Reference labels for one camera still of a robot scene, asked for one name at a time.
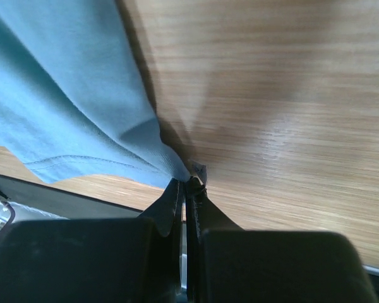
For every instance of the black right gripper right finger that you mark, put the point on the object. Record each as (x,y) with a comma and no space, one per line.
(229,264)

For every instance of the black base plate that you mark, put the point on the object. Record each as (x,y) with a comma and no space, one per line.
(62,203)

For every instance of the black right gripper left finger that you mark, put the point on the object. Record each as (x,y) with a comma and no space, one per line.
(96,260)

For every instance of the grey-blue t shirt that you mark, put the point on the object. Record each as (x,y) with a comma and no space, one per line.
(72,100)

